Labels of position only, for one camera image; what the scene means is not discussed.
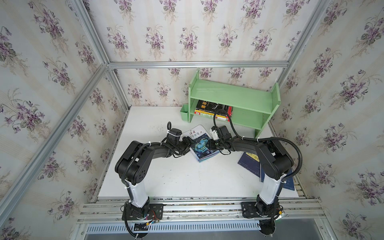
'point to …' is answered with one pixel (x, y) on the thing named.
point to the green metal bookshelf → (248, 107)
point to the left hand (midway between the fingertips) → (195, 143)
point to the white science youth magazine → (200, 137)
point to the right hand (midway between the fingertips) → (206, 147)
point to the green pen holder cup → (184, 112)
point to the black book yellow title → (210, 107)
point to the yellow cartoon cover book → (210, 113)
